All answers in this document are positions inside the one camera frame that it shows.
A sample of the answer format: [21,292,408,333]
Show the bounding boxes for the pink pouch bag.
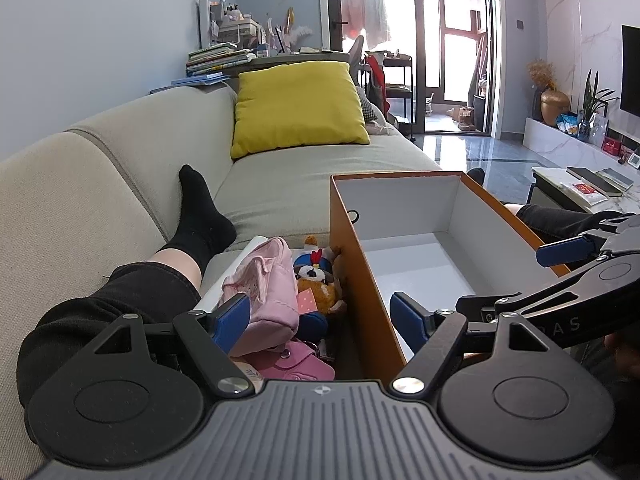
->
[219,236,299,358]

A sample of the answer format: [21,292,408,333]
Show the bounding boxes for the duck plush toy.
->
[292,235,346,315]

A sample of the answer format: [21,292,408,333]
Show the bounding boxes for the person right leg black pants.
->
[466,167,640,256]

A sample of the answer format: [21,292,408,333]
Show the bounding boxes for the white marble coffee table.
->
[527,167,639,214]

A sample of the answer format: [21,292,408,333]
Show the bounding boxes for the person left leg black sock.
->
[16,165,236,408]

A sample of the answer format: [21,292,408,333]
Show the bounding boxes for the orange cardboard box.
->
[330,171,568,382]

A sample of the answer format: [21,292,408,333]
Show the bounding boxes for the small pink purse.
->
[243,340,335,382]

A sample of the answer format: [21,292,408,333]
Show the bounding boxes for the white tv cabinet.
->
[523,117,639,182]

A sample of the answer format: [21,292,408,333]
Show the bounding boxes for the gold vase dried flowers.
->
[527,58,570,126]

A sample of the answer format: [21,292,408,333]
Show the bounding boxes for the green potted plant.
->
[577,70,617,142]

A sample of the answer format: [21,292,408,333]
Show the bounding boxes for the black television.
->
[620,25,640,117]

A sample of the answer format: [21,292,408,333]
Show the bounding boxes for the beige fabric sofa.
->
[1,88,435,479]

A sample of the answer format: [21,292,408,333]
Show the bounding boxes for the grey striped cushion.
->
[356,86,378,122]

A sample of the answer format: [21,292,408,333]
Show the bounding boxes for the yellow cushion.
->
[230,61,370,159]

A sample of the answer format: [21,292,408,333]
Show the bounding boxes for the black rolling shelf cart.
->
[364,50,414,141]

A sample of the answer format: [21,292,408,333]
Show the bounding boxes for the stack of books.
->
[170,42,256,86]

